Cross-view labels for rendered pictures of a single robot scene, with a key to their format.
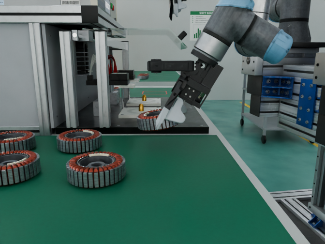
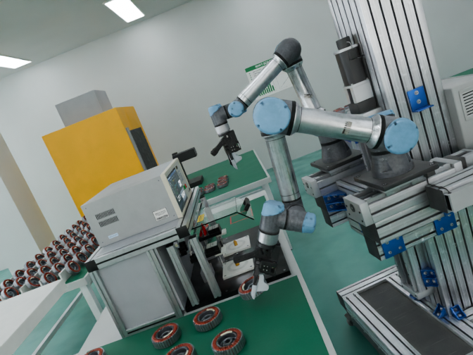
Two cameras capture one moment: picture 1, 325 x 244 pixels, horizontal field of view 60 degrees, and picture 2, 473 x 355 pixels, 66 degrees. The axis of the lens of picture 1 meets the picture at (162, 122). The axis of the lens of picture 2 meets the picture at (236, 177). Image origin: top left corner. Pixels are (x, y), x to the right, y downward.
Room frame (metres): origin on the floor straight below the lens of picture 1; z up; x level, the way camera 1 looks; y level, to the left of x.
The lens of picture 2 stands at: (-0.56, -0.17, 1.51)
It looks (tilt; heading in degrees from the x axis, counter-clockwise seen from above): 12 degrees down; 4
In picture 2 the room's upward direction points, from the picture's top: 21 degrees counter-clockwise
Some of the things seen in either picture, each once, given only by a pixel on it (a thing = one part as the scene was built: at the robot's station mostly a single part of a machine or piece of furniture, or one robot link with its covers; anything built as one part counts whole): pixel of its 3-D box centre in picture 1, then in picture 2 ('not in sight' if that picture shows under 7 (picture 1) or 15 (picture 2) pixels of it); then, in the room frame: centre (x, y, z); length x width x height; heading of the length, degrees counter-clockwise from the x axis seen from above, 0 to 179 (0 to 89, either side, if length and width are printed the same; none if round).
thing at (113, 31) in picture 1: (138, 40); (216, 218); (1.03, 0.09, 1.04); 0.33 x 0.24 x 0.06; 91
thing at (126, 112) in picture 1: (141, 112); (238, 265); (1.03, 0.08, 0.78); 0.15 x 0.15 x 0.01; 1
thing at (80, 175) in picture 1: (96, 168); (228, 342); (0.51, 0.13, 0.77); 0.11 x 0.11 x 0.04
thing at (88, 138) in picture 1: (80, 140); (207, 318); (0.70, 0.21, 0.77); 0.11 x 0.11 x 0.04
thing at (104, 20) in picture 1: (59, 26); (153, 221); (1.15, 0.40, 1.09); 0.68 x 0.44 x 0.05; 1
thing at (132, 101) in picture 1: (144, 101); (236, 246); (1.28, 0.08, 0.78); 0.15 x 0.15 x 0.01; 1
